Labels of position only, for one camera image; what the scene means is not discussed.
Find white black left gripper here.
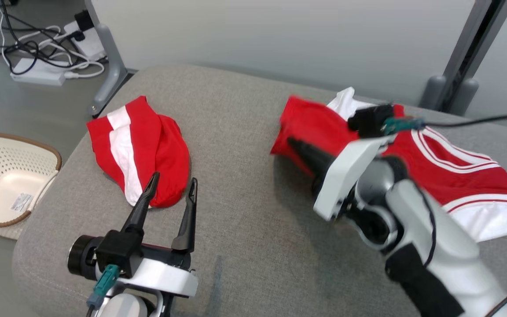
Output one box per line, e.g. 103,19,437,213
67,171,199,298

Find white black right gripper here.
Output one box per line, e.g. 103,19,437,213
287,133,398,221

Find red shorts with white stripes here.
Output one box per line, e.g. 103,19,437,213
86,95,191,209

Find red white Bulls jersey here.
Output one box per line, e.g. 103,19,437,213
270,86,507,243

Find cream perforated laundry basket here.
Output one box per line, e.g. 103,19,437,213
0,133,63,229

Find grey metal stand leg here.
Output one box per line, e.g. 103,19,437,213
84,0,129,118

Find flat white power strip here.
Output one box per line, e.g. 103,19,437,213
10,57,67,87

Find black plug adapter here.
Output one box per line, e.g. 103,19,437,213
74,10,96,42

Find left teal-plug black cable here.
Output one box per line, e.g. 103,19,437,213
85,264,120,317

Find teal-plug black cable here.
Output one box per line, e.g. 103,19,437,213
382,113,507,135
85,264,120,317

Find right teal-plug black cable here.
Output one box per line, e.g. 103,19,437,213
382,113,507,135

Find grey partition post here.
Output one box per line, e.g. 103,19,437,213
419,0,507,116

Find black floor cable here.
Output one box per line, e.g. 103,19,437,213
0,0,80,75

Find white power cable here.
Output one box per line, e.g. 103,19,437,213
0,0,105,80

